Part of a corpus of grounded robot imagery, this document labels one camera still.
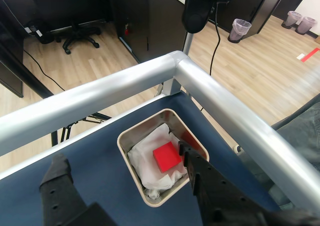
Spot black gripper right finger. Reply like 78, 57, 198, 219
177, 140, 320, 226

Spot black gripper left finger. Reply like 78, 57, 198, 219
39, 152, 119, 226

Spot red cube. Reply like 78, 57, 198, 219
152, 141, 183, 174

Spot beige metal box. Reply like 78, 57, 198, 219
116, 108, 210, 208

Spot black tripod legs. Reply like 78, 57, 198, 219
50, 111, 112, 147

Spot person's leg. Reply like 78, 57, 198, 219
284, 102, 320, 166

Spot black desk side panel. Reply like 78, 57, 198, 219
0, 0, 55, 99

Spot black office chair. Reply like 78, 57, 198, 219
54, 20, 102, 55

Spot waste bin with plastic liner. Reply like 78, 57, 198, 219
281, 10, 303, 30
295, 16, 318, 36
227, 18, 253, 44

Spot red floor tape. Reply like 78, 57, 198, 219
300, 47, 320, 63

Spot dark wooden cabinet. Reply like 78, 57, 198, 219
106, 0, 188, 64

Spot dark partition panel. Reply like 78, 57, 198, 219
216, 0, 275, 40

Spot silver metal table frame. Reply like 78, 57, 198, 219
0, 50, 320, 212

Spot black floor cable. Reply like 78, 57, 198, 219
23, 49, 66, 91

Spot silver camera pole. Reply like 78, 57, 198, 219
182, 31, 195, 56

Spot black overhead camera cable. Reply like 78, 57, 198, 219
208, 0, 222, 76

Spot black overhead camera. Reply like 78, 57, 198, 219
180, 0, 233, 34

